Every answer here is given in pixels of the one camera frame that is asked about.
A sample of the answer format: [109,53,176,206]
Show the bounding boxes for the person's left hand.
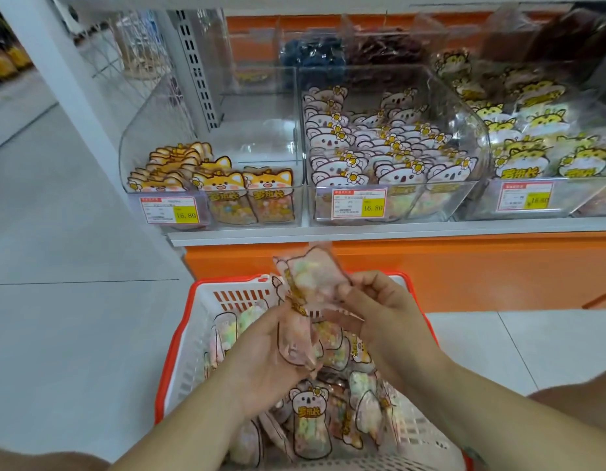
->
[219,303,317,418]

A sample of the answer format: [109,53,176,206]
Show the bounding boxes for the person's right hand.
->
[341,271,450,389]

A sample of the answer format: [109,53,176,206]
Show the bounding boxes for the pink candy packet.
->
[273,241,354,309]
[276,296,329,374]

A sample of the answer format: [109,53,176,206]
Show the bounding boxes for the person's right forearm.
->
[394,355,606,471]

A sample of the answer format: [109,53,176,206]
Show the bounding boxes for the person's left forearm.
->
[109,375,264,471]

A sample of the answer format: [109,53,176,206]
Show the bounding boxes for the white basket with orange rim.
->
[154,271,474,471]

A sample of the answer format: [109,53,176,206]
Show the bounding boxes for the red and yellow price tag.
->
[497,180,554,212]
[140,196,200,226]
[331,187,388,220]

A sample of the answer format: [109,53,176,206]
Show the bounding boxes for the pile of koala packets, loose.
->
[205,304,407,471]

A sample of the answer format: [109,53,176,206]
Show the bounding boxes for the orange and white display shelf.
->
[167,9,606,313]

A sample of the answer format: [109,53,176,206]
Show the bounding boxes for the rows of white koala packets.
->
[303,85,479,218]

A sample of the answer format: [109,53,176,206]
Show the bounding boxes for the row of orange fox packets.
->
[127,142,296,225]

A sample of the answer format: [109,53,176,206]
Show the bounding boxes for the clear bin with koala packets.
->
[297,65,492,224]

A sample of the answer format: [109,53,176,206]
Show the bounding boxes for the heap of yellow tiger packets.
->
[433,48,606,181]

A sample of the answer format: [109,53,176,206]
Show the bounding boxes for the clear bin with fox packets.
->
[118,67,305,229]

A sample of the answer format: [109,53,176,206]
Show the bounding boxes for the pile of blue wrapped candies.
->
[280,36,347,81]

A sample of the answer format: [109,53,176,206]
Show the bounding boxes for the pile of reddish brown snacks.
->
[347,29,427,66]

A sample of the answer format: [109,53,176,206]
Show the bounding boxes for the clear bin with tiger packets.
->
[453,85,606,222]

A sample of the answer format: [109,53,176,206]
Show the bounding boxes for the person's right leg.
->
[528,367,606,420]

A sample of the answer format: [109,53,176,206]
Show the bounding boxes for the clear bin with blue candies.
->
[277,15,350,94]

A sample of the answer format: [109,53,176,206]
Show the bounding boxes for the empty clear bin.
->
[205,12,300,99]

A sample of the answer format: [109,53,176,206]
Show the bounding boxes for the clear bin with brown snacks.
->
[341,13,448,69]

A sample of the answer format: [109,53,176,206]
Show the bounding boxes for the perforated white shelf upright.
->
[174,9,220,130]

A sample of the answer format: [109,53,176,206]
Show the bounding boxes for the clear bin with dark snacks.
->
[480,4,606,94]

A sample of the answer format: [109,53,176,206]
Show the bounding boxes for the pile of dark brown snacks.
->
[521,9,606,66]

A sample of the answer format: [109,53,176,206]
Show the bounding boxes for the white pillar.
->
[0,0,186,285]

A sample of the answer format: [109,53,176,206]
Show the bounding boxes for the row of yellow bottles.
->
[0,7,34,86]

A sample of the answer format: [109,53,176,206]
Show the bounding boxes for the white wire rack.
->
[72,9,178,84]

